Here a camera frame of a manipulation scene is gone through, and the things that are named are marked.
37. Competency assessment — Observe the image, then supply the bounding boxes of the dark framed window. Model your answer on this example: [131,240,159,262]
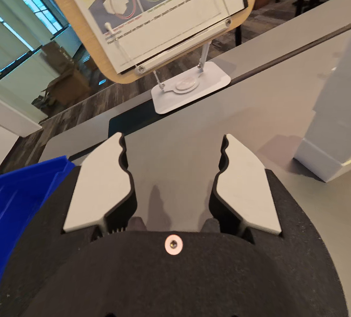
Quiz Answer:
[0,0,69,76]

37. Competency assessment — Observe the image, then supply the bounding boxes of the blue plastic bin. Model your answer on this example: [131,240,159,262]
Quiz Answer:
[0,155,75,276]

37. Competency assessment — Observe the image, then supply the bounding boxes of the printed paper sheet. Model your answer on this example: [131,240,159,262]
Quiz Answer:
[53,0,248,75]

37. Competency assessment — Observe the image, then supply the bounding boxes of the large cardboard box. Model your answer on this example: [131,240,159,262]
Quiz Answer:
[31,41,92,109]

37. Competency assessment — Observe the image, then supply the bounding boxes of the wooden board document stand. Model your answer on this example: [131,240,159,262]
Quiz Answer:
[35,0,257,114]

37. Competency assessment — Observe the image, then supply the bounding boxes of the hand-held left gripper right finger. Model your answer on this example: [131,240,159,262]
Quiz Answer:
[209,134,282,236]

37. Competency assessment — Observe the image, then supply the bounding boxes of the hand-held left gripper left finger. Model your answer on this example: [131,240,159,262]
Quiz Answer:
[63,132,137,236]

